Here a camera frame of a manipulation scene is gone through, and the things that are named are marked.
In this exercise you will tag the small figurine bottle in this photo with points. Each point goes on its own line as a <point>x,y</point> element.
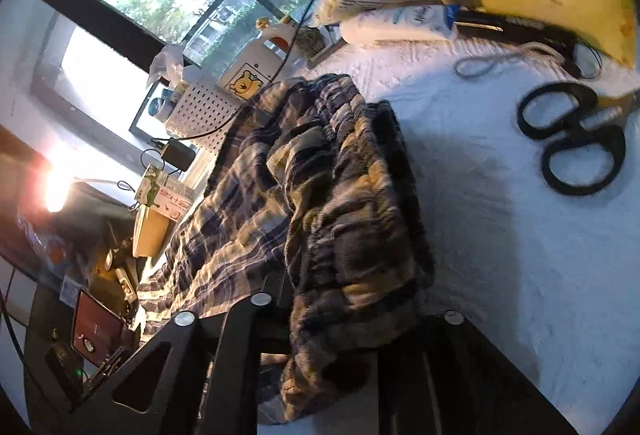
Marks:
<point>275,32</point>

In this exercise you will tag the silver spray can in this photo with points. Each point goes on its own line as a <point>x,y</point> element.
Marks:
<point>125,282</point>

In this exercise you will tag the white textured tablecloth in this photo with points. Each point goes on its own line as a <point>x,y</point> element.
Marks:
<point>500,265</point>

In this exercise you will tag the tablet with red screen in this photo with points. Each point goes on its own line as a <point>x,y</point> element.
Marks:
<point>95,325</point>

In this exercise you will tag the clear plastic bag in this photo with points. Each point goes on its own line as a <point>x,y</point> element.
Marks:
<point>170,60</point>

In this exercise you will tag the black charger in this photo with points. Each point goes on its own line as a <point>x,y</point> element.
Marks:
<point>177,154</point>

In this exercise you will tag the white bear mug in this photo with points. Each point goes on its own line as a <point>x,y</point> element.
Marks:
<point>250,75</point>

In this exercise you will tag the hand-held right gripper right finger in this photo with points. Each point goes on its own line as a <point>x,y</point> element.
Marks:
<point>440,375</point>

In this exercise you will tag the plaid pants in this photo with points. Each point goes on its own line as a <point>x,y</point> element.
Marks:
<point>340,215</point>

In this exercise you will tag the black box green light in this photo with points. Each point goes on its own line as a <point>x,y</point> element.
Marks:
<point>62,365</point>

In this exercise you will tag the white round jar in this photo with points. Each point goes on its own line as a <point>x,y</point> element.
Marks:
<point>161,108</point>

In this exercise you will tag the black window frame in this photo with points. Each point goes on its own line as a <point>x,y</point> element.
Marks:
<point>100,10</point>

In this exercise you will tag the white tube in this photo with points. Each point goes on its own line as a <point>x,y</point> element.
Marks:
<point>390,25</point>

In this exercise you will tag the white green milk carton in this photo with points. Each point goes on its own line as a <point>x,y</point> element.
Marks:
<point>167,202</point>

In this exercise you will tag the black scissors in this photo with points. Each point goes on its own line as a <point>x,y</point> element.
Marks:
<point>575,127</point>

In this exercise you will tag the white perforated basket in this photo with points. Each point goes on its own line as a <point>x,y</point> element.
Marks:
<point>200,115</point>

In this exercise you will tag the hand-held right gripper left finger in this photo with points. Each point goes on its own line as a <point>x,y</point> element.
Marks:
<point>235,340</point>

